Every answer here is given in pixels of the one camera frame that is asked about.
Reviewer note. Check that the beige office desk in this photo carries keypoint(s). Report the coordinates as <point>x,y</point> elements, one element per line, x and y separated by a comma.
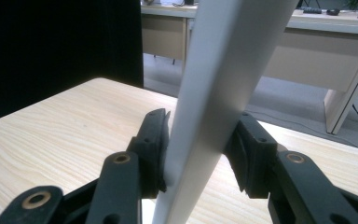
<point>164,37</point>

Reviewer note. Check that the black partition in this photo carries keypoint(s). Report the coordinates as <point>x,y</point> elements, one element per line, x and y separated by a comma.
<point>59,46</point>

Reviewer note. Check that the black keyboard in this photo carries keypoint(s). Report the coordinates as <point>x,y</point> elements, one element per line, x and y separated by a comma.
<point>312,10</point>

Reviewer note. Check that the black computer mouse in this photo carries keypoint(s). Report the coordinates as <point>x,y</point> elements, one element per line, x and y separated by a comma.
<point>333,12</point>

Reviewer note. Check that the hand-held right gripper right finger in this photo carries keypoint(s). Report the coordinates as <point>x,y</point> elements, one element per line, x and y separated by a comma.
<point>256,161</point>

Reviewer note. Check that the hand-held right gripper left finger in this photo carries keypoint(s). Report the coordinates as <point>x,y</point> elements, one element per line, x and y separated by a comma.
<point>150,158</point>

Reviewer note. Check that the white desk lamp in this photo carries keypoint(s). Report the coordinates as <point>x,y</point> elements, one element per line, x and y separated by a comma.
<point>217,77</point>

